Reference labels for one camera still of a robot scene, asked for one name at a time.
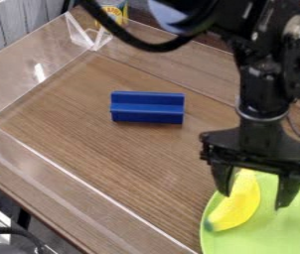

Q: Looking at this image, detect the clear acrylic barrier wall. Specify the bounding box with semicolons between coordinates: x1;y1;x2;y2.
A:
0;15;198;254

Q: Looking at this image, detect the yellow labelled tin can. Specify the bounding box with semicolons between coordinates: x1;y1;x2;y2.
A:
96;0;128;26

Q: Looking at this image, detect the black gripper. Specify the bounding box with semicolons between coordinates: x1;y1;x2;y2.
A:
199;120;300;210

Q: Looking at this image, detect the clear acrylic corner bracket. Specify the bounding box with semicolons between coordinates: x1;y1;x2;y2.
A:
65;12;112;52

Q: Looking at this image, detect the green plate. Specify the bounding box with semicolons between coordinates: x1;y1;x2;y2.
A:
199;172;300;254

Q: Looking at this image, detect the blue plastic block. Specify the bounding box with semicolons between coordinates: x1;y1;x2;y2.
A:
109;91;184;124

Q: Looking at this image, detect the yellow toy banana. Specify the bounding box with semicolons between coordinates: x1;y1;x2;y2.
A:
203;169;261;232

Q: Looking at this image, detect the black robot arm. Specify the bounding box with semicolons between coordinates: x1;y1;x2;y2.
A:
77;0;300;208

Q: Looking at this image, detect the black cable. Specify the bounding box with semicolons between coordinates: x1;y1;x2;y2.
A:
0;225;48;254

